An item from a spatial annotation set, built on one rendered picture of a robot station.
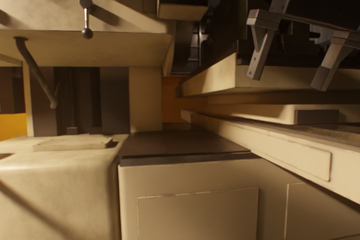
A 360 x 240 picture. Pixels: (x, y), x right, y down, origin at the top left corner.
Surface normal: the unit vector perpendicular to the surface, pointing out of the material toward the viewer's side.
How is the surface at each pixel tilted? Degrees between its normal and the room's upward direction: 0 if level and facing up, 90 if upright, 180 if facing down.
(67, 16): 90
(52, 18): 90
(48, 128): 90
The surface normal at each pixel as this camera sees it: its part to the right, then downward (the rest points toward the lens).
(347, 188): -0.99, 0.03
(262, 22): 0.08, 0.48
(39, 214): 0.15, 0.09
